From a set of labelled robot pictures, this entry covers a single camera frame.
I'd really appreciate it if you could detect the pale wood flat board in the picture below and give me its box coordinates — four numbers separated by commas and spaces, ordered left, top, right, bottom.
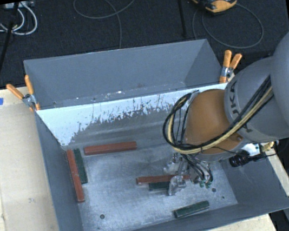
0, 98, 61, 231

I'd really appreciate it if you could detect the grey metal bin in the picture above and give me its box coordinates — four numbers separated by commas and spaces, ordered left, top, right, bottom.
23, 21, 289, 231

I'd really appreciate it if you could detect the red-brown flat block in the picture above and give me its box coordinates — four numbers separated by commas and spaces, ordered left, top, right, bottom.
135, 168, 191, 189
83, 138, 139, 159
65, 148, 87, 204

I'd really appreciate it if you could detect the dark green flat block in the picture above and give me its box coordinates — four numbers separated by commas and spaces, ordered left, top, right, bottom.
148, 179, 172, 193
73, 147, 89, 185
171, 200, 212, 220

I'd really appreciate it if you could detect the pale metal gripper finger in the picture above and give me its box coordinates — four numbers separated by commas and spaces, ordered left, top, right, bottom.
161, 154, 185, 177
165, 174, 189, 197

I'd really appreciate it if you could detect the black cylinder on white bracket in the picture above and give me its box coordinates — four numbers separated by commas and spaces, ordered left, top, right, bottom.
226, 139, 279, 169

